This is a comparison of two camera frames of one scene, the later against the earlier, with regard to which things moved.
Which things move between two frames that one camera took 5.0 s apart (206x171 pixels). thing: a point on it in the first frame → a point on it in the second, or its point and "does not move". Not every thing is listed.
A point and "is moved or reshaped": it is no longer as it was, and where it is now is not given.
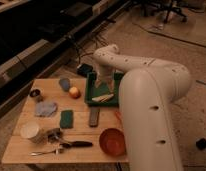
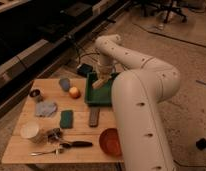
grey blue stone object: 65,84 does not move
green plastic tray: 92,91 does not move
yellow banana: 103,98 is moved or reshaped
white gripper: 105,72 does not move
